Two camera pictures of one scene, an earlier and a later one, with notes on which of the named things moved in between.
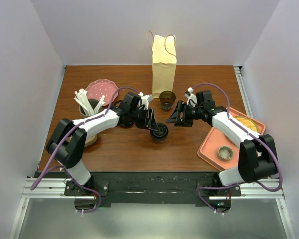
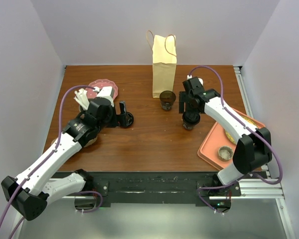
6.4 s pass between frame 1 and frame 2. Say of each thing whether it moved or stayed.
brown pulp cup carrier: stayed
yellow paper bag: stayed
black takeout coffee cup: moved
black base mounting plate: stayed
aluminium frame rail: stayed
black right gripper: moved
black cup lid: moved
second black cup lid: stayed
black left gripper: moved
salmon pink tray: stayed
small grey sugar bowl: stayed
